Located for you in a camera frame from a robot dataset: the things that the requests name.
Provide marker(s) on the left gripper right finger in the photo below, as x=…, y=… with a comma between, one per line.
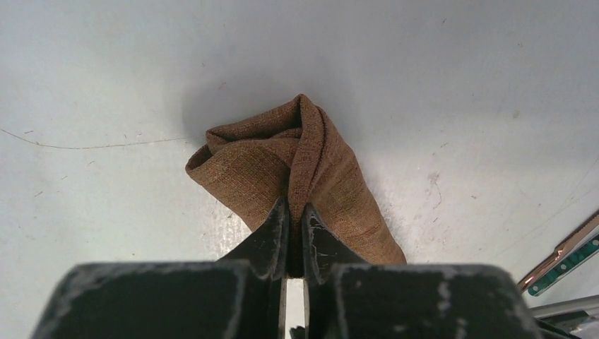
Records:
x=346, y=297

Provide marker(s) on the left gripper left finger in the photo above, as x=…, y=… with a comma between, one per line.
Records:
x=241, y=295

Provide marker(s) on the brown cloth napkin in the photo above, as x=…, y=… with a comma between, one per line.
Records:
x=294, y=151

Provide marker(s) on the silver fork green handle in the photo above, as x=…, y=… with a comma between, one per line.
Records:
x=564, y=267

